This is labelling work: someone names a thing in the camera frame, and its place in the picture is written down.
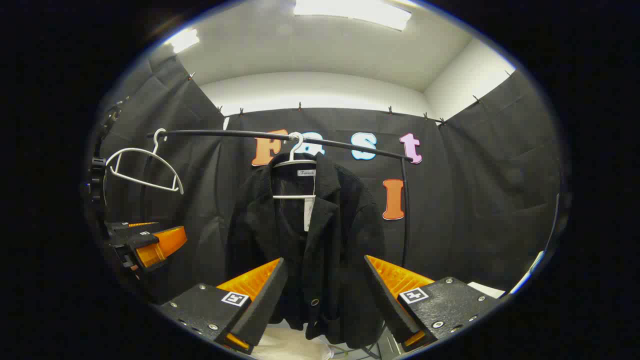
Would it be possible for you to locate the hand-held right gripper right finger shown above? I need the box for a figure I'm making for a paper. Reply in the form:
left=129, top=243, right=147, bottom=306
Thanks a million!
left=363, top=255, right=501, bottom=353

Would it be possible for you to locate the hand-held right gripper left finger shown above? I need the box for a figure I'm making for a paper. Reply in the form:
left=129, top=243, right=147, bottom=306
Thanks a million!
left=157, top=257, right=289, bottom=356

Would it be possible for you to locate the white fabric laundry hamper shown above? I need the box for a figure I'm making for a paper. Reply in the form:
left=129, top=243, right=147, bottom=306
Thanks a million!
left=250, top=325, right=333, bottom=360

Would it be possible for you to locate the black jacket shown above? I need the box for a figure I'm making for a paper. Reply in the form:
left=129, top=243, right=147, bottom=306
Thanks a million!
left=226, top=152, right=387, bottom=350

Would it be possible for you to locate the white clothes hanger with jacket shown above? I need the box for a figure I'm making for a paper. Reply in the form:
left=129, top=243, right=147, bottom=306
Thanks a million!
left=271, top=132, right=318, bottom=201

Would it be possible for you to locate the empty white clothes hanger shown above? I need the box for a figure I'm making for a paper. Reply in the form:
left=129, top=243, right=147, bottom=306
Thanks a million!
left=105, top=128, right=185, bottom=196

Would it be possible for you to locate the black clothes rack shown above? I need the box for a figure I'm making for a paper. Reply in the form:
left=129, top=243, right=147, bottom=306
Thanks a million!
left=146, top=129, right=423, bottom=271

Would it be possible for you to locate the black backdrop cloth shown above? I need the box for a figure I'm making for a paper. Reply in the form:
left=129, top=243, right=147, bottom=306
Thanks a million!
left=92, top=55, right=561, bottom=306

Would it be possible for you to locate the small ceiling light panel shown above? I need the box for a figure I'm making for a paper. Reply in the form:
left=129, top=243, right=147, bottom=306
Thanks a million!
left=167, top=28, right=200, bottom=53

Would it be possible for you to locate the large ceiling light panel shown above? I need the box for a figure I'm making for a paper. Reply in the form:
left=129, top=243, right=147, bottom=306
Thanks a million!
left=294, top=0, right=412, bottom=31

